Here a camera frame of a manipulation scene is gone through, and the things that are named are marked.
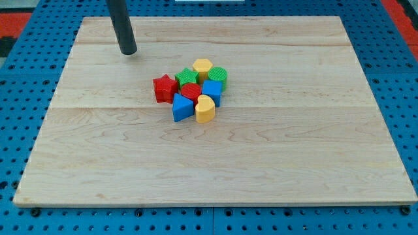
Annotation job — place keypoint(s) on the green cylinder block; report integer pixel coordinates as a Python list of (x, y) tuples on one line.
[(219, 74)]

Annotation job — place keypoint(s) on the yellow heart block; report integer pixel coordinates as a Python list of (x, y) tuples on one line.
[(205, 110)]

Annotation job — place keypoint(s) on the green star block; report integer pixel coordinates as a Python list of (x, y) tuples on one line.
[(186, 76)]

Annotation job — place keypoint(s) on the light wooden board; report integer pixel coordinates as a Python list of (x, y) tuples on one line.
[(298, 124)]

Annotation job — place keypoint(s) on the blue cube block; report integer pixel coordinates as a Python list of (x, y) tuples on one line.
[(213, 89)]

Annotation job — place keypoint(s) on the blue triangle block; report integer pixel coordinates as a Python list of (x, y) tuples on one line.
[(182, 107)]

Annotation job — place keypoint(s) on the red star block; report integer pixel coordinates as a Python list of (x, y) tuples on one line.
[(164, 88)]

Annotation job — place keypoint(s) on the red cylinder block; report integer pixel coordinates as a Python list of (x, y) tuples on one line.
[(191, 91)]

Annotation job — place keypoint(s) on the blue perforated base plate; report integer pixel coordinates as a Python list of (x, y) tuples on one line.
[(31, 72)]

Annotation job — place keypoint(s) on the black cylindrical robot arm rod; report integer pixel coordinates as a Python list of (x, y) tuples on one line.
[(121, 23)]

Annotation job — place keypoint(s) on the yellow hexagon block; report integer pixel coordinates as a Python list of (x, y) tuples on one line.
[(202, 66)]

